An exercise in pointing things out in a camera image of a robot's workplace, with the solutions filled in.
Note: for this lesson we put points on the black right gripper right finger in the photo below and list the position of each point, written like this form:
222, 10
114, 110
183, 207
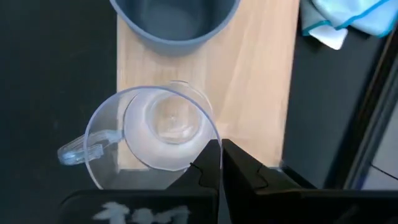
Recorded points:
295, 207

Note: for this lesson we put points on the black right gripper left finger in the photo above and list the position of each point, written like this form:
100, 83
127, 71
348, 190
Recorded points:
140, 208

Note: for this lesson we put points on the clear plastic cup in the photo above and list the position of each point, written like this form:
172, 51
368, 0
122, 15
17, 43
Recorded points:
168, 130

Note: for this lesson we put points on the grey mug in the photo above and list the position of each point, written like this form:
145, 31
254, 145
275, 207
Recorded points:
174, 21

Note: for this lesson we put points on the light blue cloth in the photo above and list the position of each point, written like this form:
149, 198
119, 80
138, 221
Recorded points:
357, 15

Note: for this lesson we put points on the black aluminium table frame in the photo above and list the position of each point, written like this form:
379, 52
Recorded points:
348, 149

